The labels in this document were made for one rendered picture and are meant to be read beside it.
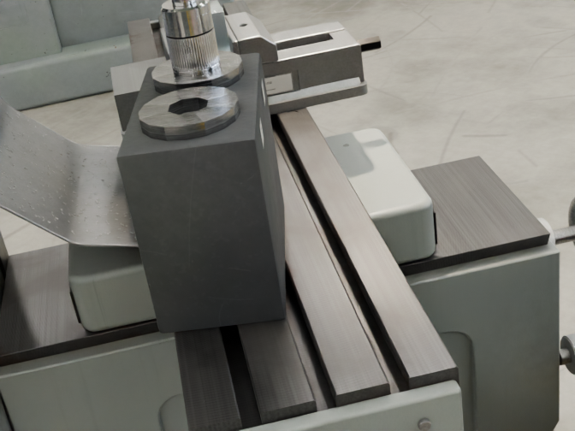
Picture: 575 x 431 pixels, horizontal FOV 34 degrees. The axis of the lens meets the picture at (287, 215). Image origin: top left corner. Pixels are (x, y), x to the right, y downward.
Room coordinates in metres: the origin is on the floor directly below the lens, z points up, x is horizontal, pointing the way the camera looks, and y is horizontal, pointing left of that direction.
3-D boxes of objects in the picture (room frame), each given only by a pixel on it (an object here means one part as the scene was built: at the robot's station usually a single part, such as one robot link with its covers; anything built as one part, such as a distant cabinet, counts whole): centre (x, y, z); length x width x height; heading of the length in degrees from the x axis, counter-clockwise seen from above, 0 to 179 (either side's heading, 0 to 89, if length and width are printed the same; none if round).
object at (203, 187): (0.84, 0.07, 1.02); 0.22 x 0.12 x 0.20; 176
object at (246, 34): (1.29, 0.02, 1.01); 0.12 x 0.06 x 0.04; 8
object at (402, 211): (1.21, 0.06, 0.78); 0.50 x 0.35 x 0.12; 97
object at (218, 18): (1.29, 0.07, 1.03); 0.06 x 0.05 x 0.06; 8
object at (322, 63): (1.29, 0.04, 0.97); 0.35 x 0.15 x 0.11; 98
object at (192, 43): (0.89, 0.07, 1.14); 0.05 x 0.05 x 0.06
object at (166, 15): (0.89, 0.07, 1.18); 0.05 x 0.05 x 0.01
